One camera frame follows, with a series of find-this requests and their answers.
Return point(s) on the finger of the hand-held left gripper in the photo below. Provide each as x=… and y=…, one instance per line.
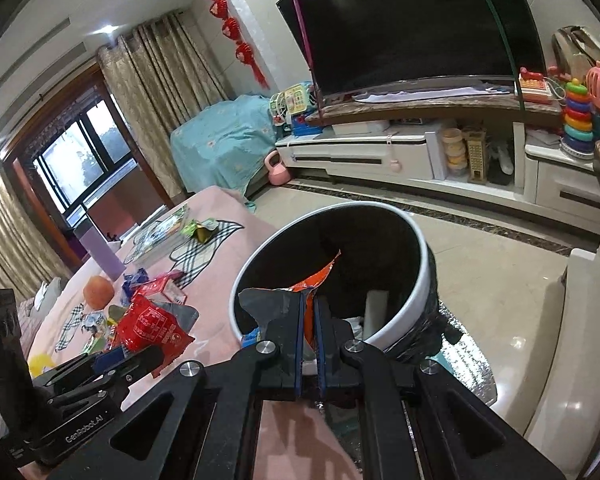
x=70, y=369
x=125, y=375

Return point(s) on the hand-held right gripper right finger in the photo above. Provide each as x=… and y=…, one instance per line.
x=319, y=360

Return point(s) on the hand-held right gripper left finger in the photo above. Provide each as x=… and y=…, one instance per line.
x=300, y=360

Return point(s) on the white wrapper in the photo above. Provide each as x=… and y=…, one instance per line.
x=94, y=324

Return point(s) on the red snack packet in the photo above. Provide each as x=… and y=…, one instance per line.
x=150, y=330

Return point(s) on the orange snack wrapper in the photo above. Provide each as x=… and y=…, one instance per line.
x=321, y=276

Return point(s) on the blue wrapper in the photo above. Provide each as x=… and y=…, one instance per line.
x=134, y=285

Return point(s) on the black bin with white rim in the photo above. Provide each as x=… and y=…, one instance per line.
x=365, y=235

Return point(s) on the yellow round object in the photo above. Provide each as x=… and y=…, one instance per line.
x=41, y=366

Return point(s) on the white paper piece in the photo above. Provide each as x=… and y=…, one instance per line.
x=377, y=312

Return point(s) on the red apple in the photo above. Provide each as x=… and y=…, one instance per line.
x=98, y=291

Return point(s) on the red white small packet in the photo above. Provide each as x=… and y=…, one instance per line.
x=162, y=292

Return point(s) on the purple bottle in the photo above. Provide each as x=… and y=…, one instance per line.
x=105, y=259

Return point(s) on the pink tablecloth with plaid patches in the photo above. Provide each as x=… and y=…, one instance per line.
x=215, y=265

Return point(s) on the stack of children's books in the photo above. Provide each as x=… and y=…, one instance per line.
x=155, y=235

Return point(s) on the silver foil mat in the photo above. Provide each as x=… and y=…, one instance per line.
x=467, y=355

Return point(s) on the beige patterned curtain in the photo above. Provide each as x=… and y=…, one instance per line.
x=165, y=95
x=10, y=230

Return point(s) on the green snack wrapper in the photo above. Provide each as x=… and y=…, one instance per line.
x=200, y=230

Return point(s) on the pink kettlebell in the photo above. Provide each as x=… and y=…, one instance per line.
x=277, y=170

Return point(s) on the white television cabinet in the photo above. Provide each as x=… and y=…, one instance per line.
x=360, y=152

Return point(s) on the teal cloth cover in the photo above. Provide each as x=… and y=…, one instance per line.
x=215, y=145

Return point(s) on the cream stacked containers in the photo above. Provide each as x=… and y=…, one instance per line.
x=454, y=152

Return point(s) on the white glossy furniture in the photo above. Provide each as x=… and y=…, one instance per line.
x=570, y=340

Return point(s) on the small white plastic toy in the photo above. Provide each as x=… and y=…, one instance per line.
x=278, y=109

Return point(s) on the toy cash register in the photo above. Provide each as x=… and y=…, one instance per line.
x=302, y=105

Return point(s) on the wooden abacus toy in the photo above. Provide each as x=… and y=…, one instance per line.
x=475, y=157

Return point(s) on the pink thin rod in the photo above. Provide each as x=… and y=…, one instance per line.
x=306, y=50

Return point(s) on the black flat television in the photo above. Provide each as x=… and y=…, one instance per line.
x=405, y=25

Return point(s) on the red toy telephone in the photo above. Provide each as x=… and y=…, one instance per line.
x=535, y=87

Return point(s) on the brown bag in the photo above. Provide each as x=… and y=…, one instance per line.
x=577, y=50

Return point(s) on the window with dark frame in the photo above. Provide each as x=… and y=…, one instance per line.
x=85, y=165

